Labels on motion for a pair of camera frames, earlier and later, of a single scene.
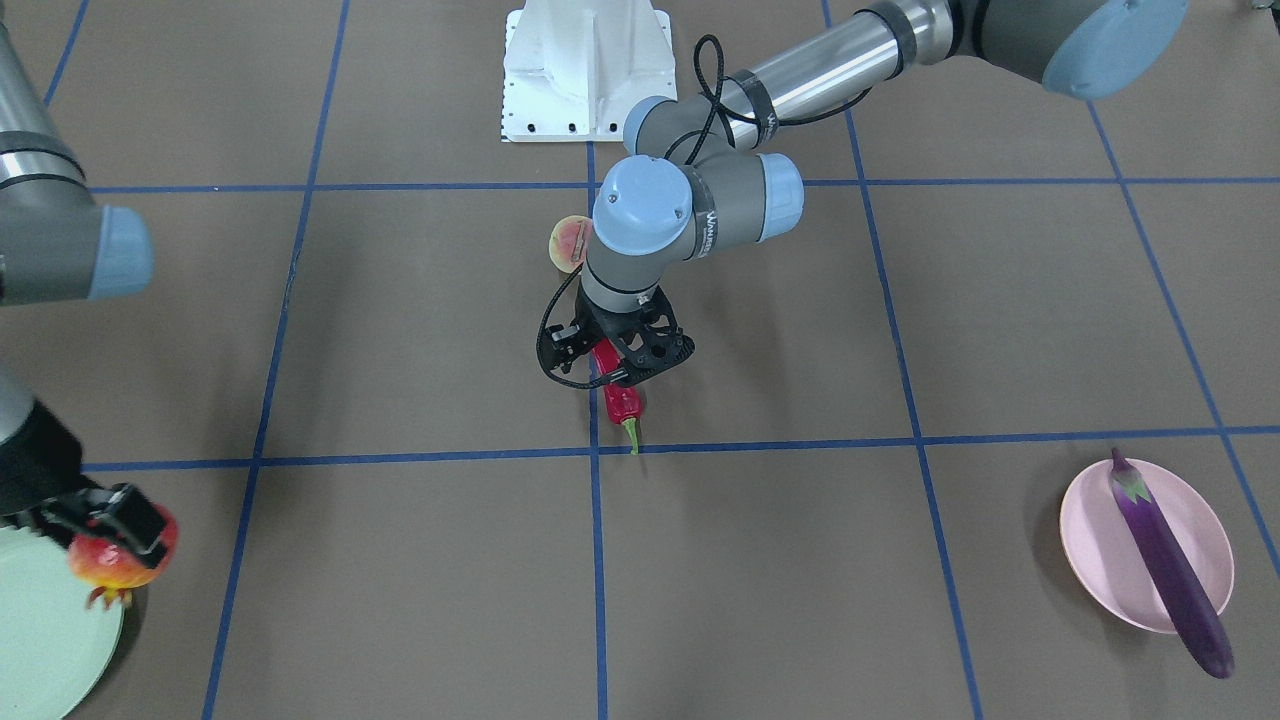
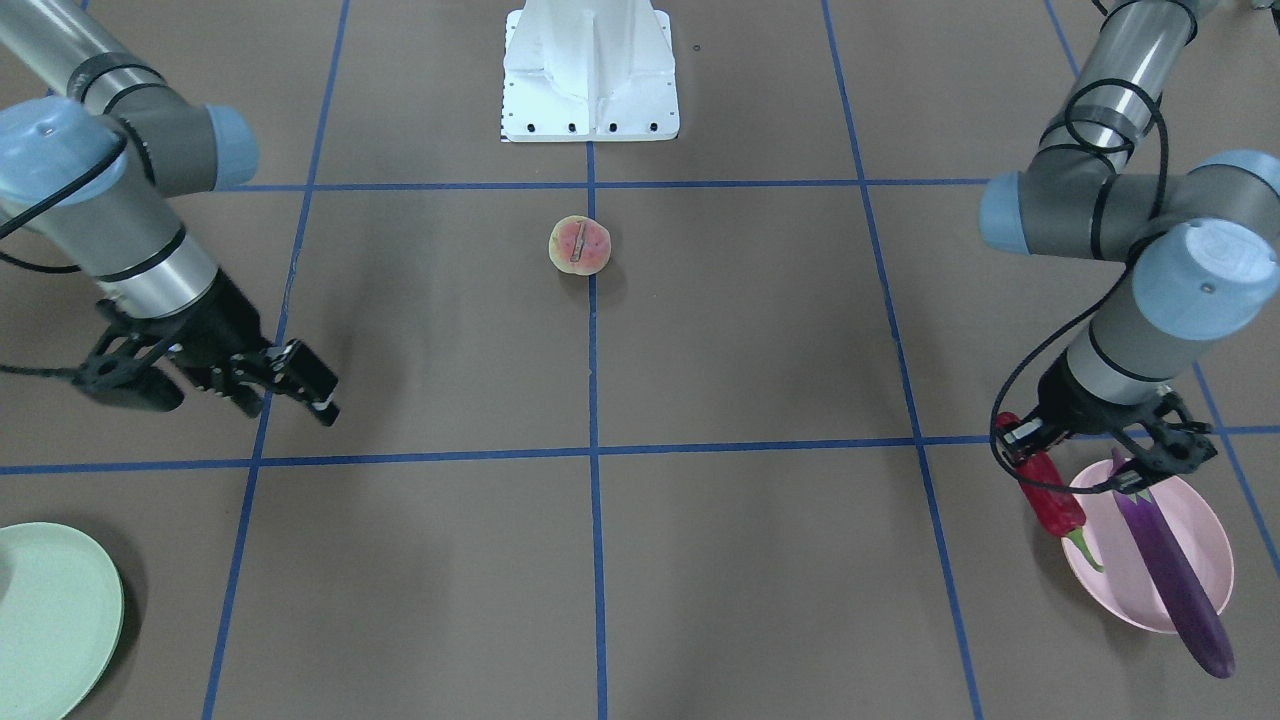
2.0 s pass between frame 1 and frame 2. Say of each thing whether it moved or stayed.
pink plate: stayed
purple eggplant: stayed
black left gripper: moved
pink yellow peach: stayed
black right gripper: moved
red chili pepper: moved
